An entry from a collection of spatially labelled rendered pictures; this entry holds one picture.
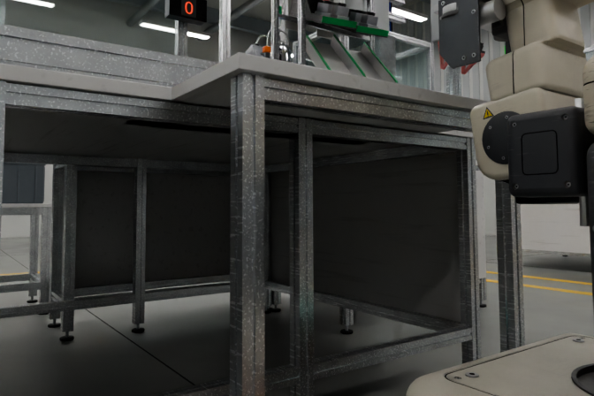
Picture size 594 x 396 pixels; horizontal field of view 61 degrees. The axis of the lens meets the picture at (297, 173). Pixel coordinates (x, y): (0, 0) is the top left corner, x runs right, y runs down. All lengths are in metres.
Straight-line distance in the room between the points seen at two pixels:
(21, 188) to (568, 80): 2.76
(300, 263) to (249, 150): 0.51
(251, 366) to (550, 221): 4.52
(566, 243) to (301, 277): 4.06
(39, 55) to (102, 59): 0.13
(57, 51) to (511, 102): 0.93
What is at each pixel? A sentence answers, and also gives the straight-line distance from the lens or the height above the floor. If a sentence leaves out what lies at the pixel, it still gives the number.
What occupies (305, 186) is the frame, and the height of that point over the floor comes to 0.64.
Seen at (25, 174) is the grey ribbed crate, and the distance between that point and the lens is 3.19.
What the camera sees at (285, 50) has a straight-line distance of 2.59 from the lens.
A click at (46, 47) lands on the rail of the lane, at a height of 0.93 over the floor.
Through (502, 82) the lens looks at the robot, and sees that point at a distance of 1.09.
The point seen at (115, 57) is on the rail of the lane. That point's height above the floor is 0.93.
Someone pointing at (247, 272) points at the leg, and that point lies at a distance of 0.89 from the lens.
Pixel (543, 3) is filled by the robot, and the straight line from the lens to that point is 1.14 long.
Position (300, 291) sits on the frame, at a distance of 1.33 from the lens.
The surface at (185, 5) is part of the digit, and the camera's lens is 1.64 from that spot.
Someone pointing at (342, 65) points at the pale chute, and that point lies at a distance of 1.77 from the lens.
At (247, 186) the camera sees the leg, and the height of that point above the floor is 0.63.
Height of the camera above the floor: 0.59
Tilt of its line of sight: 4 degrees up
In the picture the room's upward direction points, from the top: straight up
